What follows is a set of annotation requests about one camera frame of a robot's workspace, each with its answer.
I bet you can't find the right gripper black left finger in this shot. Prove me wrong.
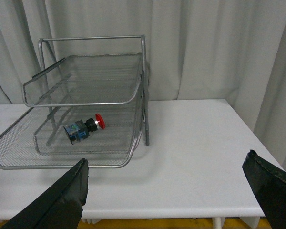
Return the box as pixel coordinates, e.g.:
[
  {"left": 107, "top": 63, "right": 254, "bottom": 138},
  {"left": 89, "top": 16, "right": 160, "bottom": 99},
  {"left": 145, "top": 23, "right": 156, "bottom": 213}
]
[{"left": 2, "top": 158, "right": 89, "bottom": 229}]

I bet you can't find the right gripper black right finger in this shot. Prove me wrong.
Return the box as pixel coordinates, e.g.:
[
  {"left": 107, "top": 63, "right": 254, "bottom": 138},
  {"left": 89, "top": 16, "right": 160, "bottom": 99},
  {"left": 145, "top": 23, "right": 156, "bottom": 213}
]
[{"left": 242, "top": 150, "right": 286, "bottom": 229}]

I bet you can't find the silver mesh tray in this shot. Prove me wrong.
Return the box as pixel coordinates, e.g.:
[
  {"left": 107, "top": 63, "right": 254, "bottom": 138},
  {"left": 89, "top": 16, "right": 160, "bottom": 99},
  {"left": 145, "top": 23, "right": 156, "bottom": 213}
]
[
  {"left": 0, "top": 105, "right": 143, "bottom": 169},
  {"left": 33, "top": 113, "right": 142, "bottom": 155},
  {"left": 22, "top": 53, "right": 143, "bottom": 107}
]

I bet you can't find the red emergency stop button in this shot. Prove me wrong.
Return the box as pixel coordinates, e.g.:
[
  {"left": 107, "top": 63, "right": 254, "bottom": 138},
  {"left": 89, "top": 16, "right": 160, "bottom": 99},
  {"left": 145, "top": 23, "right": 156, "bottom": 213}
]
[{"left": 63, "top": 114, "right": 105, "bottom": 145}]

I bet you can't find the grey curtain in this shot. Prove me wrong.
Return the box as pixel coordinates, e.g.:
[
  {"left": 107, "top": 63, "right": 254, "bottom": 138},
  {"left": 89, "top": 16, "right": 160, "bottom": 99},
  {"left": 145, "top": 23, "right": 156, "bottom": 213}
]
[{"left": 0, "top": 0, "right": 286, "bottom": 170}]

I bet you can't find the silver metal rack frame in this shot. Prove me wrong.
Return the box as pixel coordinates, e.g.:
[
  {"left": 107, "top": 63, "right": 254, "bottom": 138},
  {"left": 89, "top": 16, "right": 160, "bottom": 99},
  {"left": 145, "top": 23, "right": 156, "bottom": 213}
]
[{"left": 38, "top": 35, "right": 150, "bottom": 146}]

